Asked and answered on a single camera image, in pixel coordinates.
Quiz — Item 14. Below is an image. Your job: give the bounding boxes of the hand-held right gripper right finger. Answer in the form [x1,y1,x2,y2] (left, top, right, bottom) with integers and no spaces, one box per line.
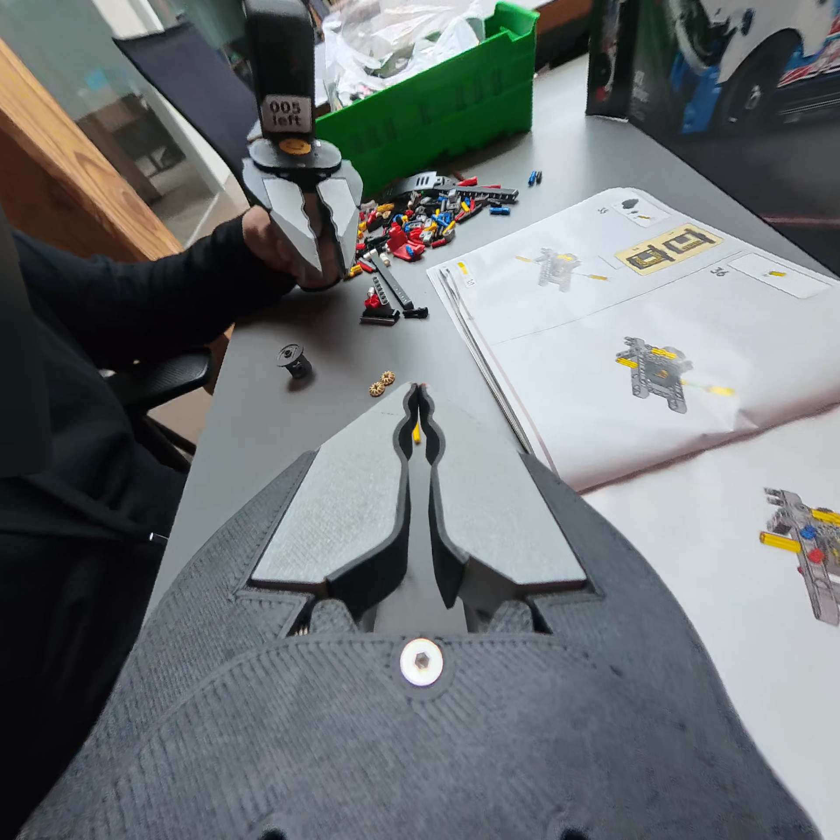
[419,386,588,609]

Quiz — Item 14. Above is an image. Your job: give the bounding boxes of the dark fabric chair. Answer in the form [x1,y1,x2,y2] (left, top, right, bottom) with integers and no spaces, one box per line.
[113,20,260,204]

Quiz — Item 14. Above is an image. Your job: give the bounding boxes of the green plastic bin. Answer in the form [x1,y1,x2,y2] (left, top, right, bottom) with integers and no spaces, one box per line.
[315,1,540,198]

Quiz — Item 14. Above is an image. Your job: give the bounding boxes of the person's left forearm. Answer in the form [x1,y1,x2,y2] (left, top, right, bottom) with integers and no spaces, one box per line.
[13,215,296,371]

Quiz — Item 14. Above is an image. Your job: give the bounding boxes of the white instruction booklet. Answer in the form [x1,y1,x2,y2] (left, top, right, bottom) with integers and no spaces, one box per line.
[427,187,840,834]

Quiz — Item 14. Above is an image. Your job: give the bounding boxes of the wooden post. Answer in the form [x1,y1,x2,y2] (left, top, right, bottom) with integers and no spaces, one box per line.
[0,38,235,395]

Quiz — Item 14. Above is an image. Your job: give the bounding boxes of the clear plastic parts bags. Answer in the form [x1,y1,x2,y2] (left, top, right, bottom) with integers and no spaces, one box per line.
[315,0,500,109]

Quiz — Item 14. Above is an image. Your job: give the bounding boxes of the person's body in black clothing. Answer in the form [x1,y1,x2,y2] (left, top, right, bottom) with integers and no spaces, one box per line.
[0,210,191,834]

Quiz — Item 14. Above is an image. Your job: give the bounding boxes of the dark grey lego differential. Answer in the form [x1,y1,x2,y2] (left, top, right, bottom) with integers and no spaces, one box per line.
[276,343,315,382]

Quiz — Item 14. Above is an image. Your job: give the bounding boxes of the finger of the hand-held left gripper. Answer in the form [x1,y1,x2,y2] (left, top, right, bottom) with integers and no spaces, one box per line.
[262,178,324,274]
[319,177,361,277]

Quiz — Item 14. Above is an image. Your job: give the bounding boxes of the black lego set box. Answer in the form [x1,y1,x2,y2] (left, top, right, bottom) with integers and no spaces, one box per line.
[586,0,840,277]

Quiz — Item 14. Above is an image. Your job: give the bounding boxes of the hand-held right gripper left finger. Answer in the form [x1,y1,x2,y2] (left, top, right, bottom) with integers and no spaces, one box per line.
[249,382,419,621]

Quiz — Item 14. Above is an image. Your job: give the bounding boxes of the black office chair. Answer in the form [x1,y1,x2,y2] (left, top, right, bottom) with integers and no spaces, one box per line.
[101,346,216,470]

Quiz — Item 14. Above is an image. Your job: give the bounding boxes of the pile of mixed lego pieces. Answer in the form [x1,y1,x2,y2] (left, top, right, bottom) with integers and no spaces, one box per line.
[354,171,521,266]

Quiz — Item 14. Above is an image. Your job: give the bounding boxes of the person's left hand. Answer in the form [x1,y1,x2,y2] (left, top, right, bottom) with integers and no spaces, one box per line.
[241,203,342,291]

